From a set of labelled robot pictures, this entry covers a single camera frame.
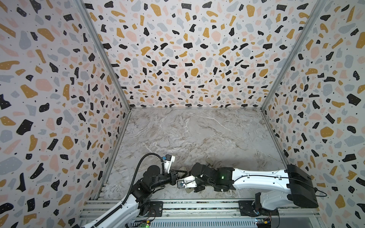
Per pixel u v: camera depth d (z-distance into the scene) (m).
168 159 0.71
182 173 0.73
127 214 0.54
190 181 0.61
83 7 0.70
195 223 0.70
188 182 0.60
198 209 0.76
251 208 0.73
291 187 0.42
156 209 0.74
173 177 0.67
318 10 0.72
